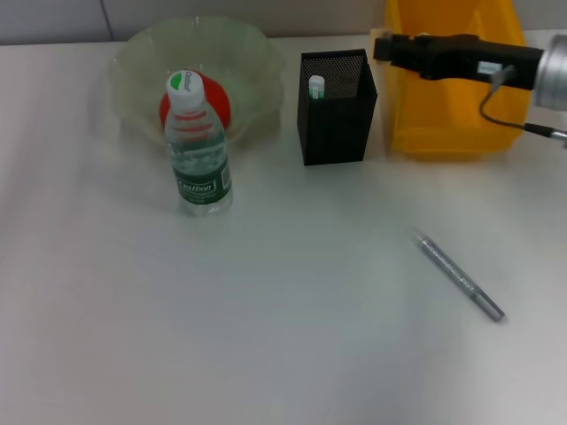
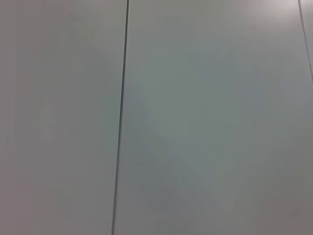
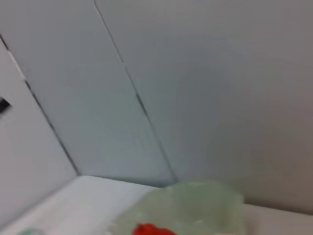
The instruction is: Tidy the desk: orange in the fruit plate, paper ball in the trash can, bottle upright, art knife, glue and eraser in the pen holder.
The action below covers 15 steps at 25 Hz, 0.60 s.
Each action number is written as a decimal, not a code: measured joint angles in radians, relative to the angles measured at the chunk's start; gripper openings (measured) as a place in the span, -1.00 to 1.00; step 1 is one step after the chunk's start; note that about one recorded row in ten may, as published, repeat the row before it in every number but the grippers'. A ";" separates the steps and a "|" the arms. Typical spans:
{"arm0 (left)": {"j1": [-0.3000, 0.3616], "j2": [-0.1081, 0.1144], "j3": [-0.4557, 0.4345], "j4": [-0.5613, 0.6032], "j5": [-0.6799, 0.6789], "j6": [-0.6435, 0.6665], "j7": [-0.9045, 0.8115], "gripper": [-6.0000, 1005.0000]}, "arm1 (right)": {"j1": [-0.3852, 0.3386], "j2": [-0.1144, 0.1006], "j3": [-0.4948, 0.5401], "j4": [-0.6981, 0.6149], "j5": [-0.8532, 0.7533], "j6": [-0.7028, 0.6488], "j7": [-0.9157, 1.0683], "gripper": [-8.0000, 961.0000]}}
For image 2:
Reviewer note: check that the black wall seam strip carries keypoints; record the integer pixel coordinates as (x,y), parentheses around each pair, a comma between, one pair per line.
(121,117)
(306,41)

